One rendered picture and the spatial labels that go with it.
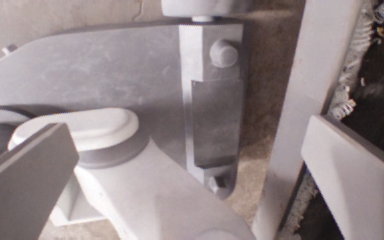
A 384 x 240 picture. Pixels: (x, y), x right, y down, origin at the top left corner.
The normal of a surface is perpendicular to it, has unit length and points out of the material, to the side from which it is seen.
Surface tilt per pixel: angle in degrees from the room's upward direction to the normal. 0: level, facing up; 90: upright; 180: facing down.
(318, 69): 90
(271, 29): 0
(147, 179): 90
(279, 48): 0
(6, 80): 0
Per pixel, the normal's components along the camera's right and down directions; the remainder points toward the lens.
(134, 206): -0.04, -0.86
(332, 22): -0.98, 0.09
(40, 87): 0.19, 0.49
